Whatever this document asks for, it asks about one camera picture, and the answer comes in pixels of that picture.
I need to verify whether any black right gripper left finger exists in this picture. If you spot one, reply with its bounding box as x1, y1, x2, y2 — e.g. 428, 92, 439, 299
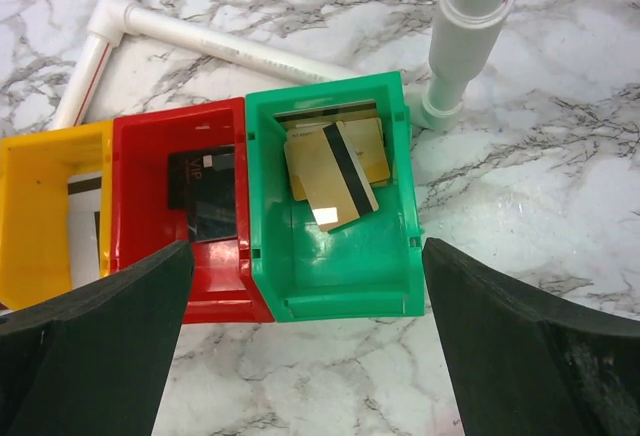
1, 241, 194, 435

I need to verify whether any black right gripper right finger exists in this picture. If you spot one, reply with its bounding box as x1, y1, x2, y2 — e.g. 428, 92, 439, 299
422, 238, 639, 435

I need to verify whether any white card in yellow bin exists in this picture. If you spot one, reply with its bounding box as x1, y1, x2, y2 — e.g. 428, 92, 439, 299
67, 172, 102, 289

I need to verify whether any black VIP card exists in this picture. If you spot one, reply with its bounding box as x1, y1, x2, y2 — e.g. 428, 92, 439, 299
167, 145, 237, 243

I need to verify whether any gold card with stripe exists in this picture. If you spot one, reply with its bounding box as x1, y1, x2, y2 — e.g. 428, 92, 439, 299
298, 121, 379, 232

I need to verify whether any gold cards stack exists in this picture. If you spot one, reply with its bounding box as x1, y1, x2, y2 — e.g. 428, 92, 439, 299
284, 118, 390, 201

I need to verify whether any yellow plastic bin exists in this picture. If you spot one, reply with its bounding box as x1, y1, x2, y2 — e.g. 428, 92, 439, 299
1, 121, 113, 310

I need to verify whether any red plastic bin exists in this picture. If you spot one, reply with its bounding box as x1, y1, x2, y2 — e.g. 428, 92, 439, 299
111, 98, 273, 324

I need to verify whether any green plastic bin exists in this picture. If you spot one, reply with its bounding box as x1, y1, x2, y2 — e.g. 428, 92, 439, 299
245, 72, 425, 322

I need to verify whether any white PVC jointed pole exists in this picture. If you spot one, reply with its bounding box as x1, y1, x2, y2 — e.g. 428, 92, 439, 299
407, 0, 514, 132

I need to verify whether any white PVC pipe frame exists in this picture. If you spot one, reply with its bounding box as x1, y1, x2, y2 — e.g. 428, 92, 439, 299
51, 0, 358, 130

